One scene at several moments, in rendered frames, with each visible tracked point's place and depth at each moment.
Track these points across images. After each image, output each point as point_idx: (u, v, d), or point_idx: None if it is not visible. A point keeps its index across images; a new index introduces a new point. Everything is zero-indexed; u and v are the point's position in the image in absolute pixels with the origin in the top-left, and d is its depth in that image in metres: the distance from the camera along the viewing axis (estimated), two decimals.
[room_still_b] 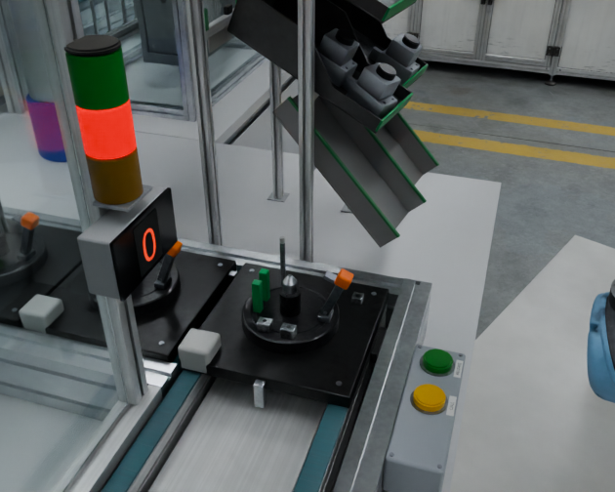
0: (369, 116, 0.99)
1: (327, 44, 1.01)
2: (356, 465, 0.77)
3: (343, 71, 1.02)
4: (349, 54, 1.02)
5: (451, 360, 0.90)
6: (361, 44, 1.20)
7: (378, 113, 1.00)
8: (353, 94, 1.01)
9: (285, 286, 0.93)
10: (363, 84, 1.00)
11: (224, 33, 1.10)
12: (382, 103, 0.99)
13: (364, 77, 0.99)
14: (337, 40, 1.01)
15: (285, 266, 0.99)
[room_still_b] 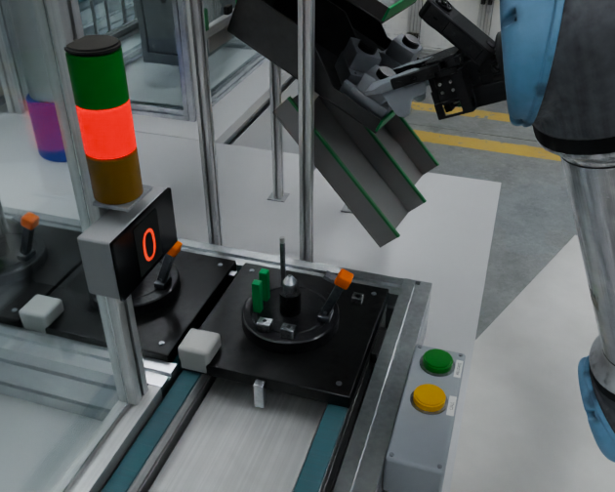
0: (369, 116, 0.99)
1: (348, 46, 1.04)
2: (356, 465, 0.77)
3: (348, 73, 1.02)
4: (363, 61, 1.02)
5: (451, 360, 0.90)
6: None
7: (382, 116, 1.00)
8: (354, 99, 1.01)
9: (285, 286, 0.93)
10: (364, 89, 0.99)
11: (224, 33, 1.10)
12: (386, 107, 0.99)
13: (365, 82, 0.98)
14: (356, 44, 1.02)
15: (285, 266, 0.99)
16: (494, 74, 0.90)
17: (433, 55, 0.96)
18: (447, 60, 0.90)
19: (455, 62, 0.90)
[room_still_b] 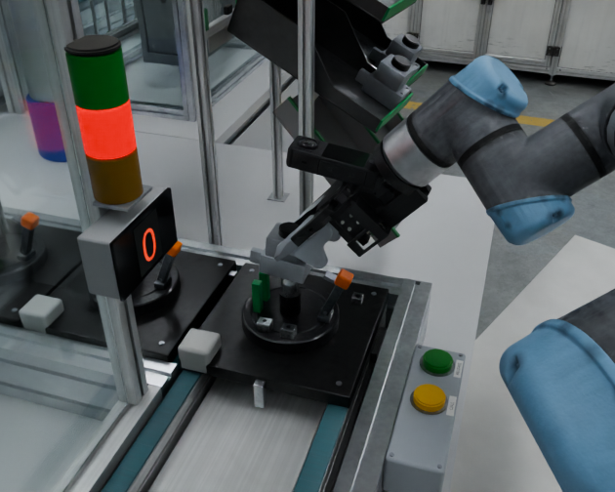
0: (369, 116, 0.99)
1: (384, 70, 1.03)
2: (356, 465, 0.77)
3: (398, 97, 1.04)
4: (405, 80, 1.03)
5: (451, 360, 0.90)
6: (361, 44, 1.20)
7: (302, 274, 0.89)
8: (267, 266, 0.90)
9: (285, 286, 0.93)
10: (272, 254, 0.89)
11: (224, 33, 1.10)
12: (302, 265, 0.89)
13: (270, 247, 0.89)
14: (392, 66, 1.02)
15: None
16: (390, 189, 0.80)
17: (325, 192, 0.86)
18: (336, 197, 0.80)
19: (345, 196, 0.80)
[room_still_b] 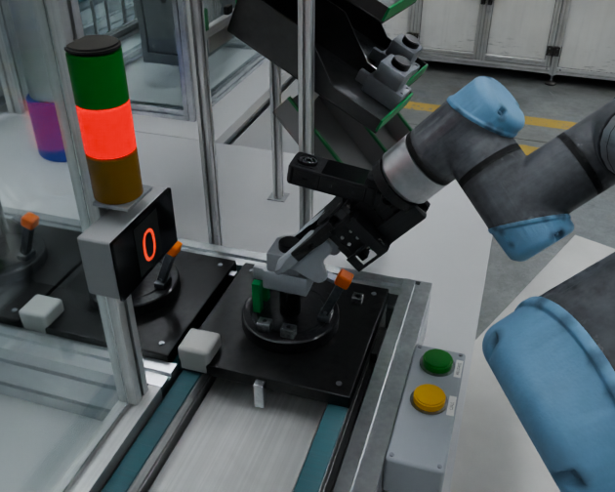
0: (369, 116, 0.99)
1: (384, 70, 1.03)
2: (356, 465, 0.77)
3: (398, 97, 1.04)
4: (405, 80, 1.03)
5: (451, 360, 0.90)
6: (361, 44, 1.20)
7: (305, 287, 0.90)
8: (270, 281, 0.92)
9: None
10: (274, 268, 0.90)
11: (224, 33, 1.10)
12: (304, 277, 0.90)
13: (271, 262, 0.90)
14: (392, 66, 1.02)
15: None
16: (390, 206, 0.81)
17: (325, 208, 0.87)
18: (336, 213, 0.81)
19: (345, 212, 0.81)
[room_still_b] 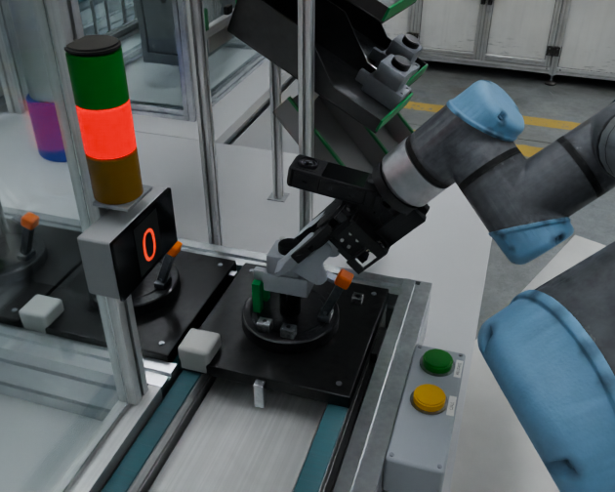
0: (369, 116, 0.99)
1: (384, 70, 1.03)
2: (356, 465, 0.77)
3: (398, 97, 1.04)
4: (405, 80, 1.03)
5: (451, 360, 0.90)
6: (361, 44, 1.20)
7: (305, 289, 0.91)
8: (270, 284, 0.92)
9: None
10: (274, 270, 0.90)
11: (224, 33, 1.10)
12: (304, 278, 0.90)
13: (271, 264, 0.90)
14: (392, 66, 1.02)
15: None
16: (389, 209, 0.81)
17: (325, 210, 0.87)
18: (335, 216, 0.81)
19: (345, 215, 0.81)
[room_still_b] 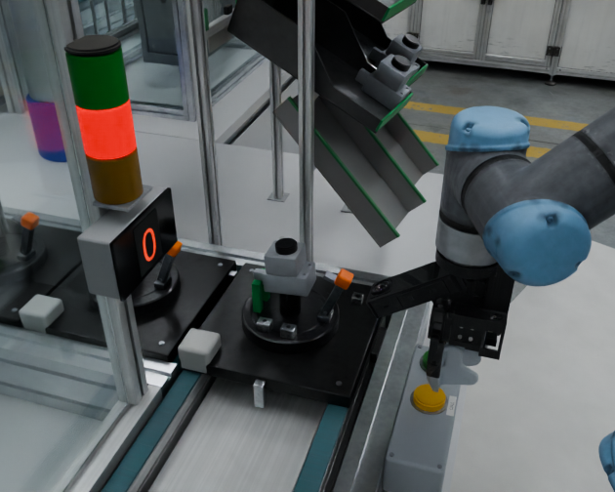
0: (369, 116, 0.99)
1: (384, 70, 1.03)
2: (356, 465, 0.77)
3: (398, 97, 1.04)
4: (405, 80, 1.03)
5: None
6: (361, 44, 1.20)
7: (305, 287, 0.90)
8: (270, 284, 0.92)
9: None
10: (273, 270, 0.91)
11: (224, 33, 1.10)
12: (303, 277, 0.90)
13: (269, 265, 0.90)
14: (392, 66, 1.02)
15: None
16: (478, 280, 0.72)
17: None
18: (432, 319, 0.74)
19: (440, 312, 0.74)
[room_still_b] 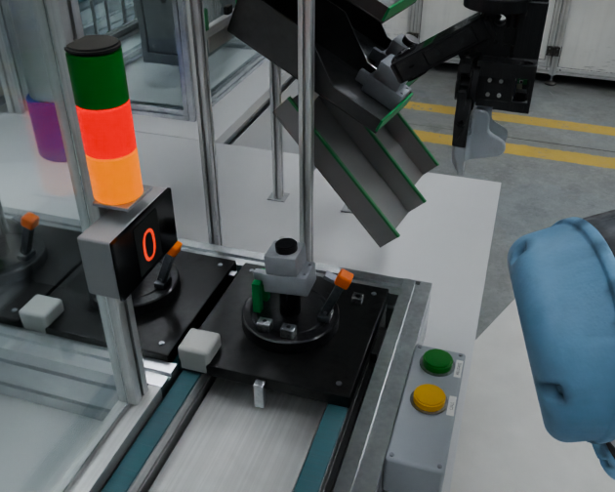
0: (369, 116, 0.99)
1: (384, 70, 1.03)
2: (356, 465, 0.77)
3: (398, 97, 1.04)
4: (405, 80, 1.03)
5: (451, 360, 0.90)
6: (361, 44, 1.20)
7: (305, 287, 0.90)
8: (270, 284, 0.92)
9: None
10: (273, 270, 0.91)
11: (224, 33, 1.10)
12: (303, 277, 0.90)
13: (269, 265, 0.90)
14: None
15: None
16: (508, 24, 0.70)
17: None
18: (460, 71, 0.72)
19: (469, 64, 0.72)
